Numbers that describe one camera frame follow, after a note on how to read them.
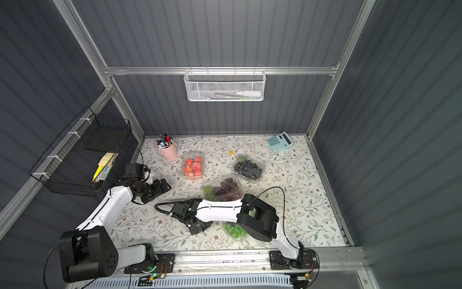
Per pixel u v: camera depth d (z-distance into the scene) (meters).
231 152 1.12
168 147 1.02
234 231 0.79
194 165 0.99
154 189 0.76
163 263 0.73
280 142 1.15
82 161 0.73
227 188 0.91
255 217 0.51
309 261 0.73
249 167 0.96
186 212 0.62
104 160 0.75
